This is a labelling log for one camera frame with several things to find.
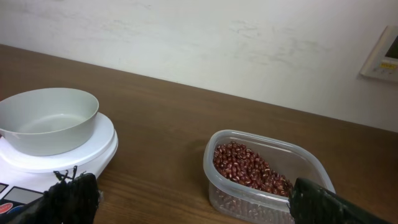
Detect red adzuki beans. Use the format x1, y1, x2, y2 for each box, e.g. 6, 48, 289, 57
213, 141, 293, 197

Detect white digital kitchen scale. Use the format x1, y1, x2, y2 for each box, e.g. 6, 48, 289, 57
1, 113, 118, 216

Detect clear plastic container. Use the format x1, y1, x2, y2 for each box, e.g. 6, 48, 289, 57
203, 130, 334, 223

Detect white wall control panel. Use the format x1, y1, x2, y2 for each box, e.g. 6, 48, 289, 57
359, 26, 397, 82

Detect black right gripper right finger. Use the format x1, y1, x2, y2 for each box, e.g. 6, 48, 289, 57
289, 178, 389, 224

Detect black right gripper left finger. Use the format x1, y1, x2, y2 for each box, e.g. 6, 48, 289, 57
1, 166, 100, 224

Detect grey round bowl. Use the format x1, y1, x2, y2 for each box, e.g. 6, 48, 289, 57
1, 88, 100, 156

